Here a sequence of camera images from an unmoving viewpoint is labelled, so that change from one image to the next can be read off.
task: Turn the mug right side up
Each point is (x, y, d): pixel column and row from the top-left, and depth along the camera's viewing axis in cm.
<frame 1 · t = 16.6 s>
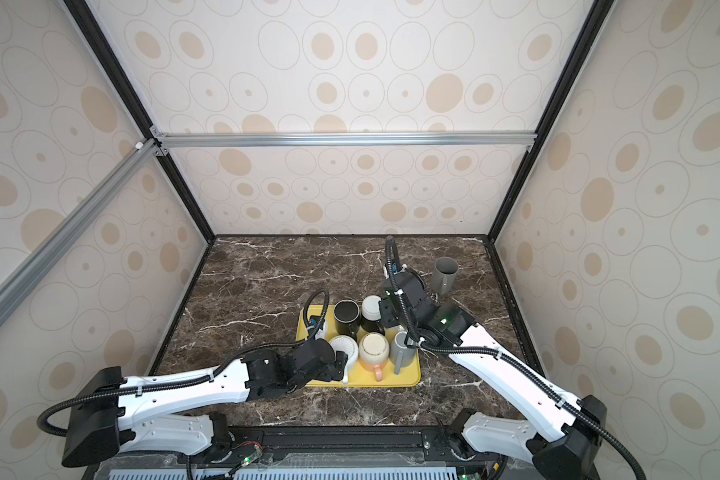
left hand: (343, 359, 76), fingers open
right hand: (390, 298, 75), fingers open
tall grey mug: (444, 274, 96), point 12 cm above the table
black mug: (347, 319, 88), point 10 cm above the table
peach mug: (374, 352, 81), point 10 cm above the table
short grey mug: (400, 354, 83), point 8 cm above the table

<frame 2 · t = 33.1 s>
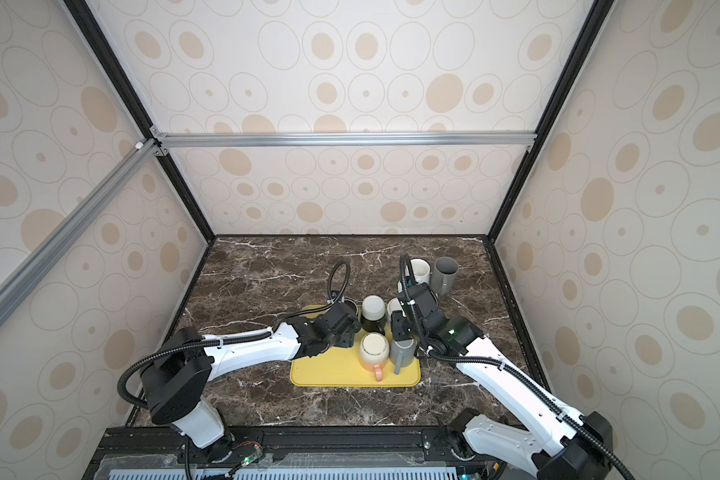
left hand: (352, 326, 86), fingers open
right hand: (398, 317, 78), fingers open
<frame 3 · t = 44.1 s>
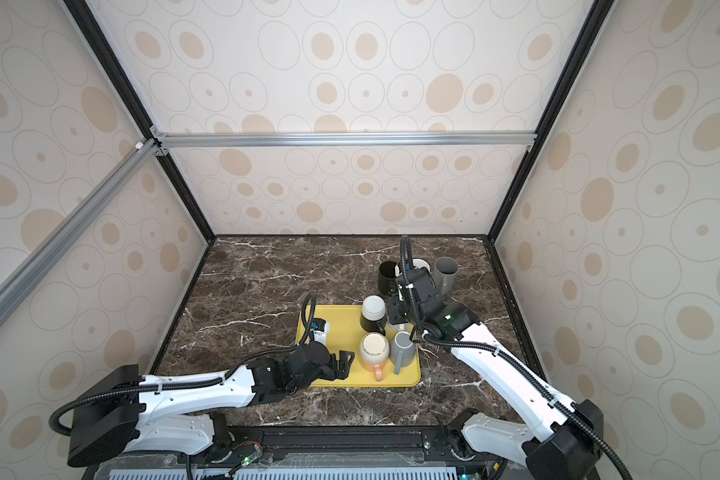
left hand: (350, 356, 79), fingers open
right hand: (395, 300, 78), fingers closed
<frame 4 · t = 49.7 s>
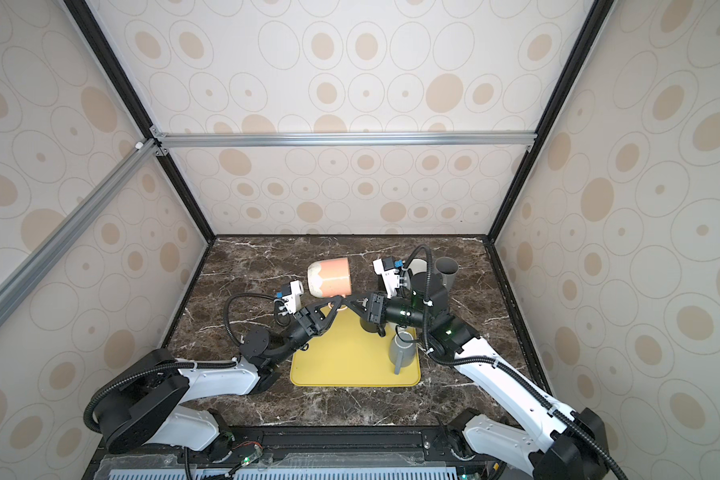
left hand: (344, 306, 65), fingers closed
right hand: (348, 304, 67), fingers open
peach mug: (329, 278, 67), point 34 cm above the table
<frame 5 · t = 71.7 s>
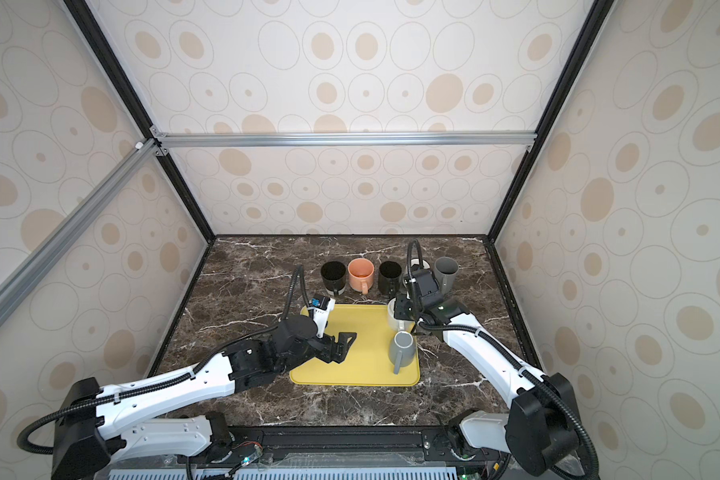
left hand: (351, 332, 72), fingers open
right hand: (401, 303, 85), fingers open
peach mug: (361, 274, 105), point 5 cm above the table
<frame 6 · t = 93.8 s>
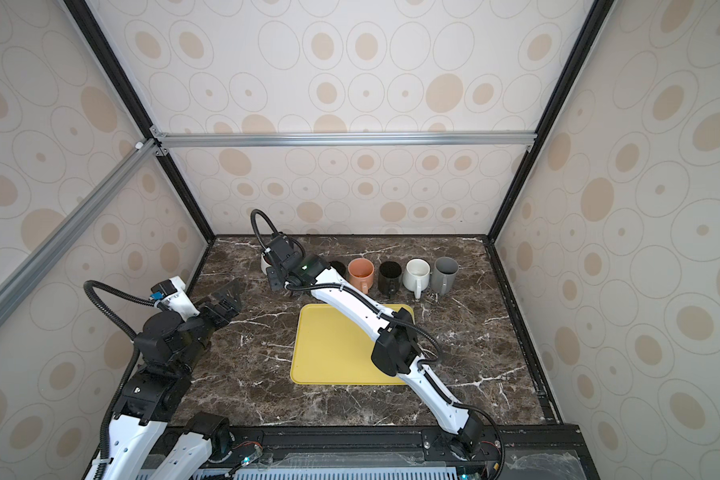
left hand: (231, 286, 67), fingers open
right hand: (277, 273, 86), fingers closed
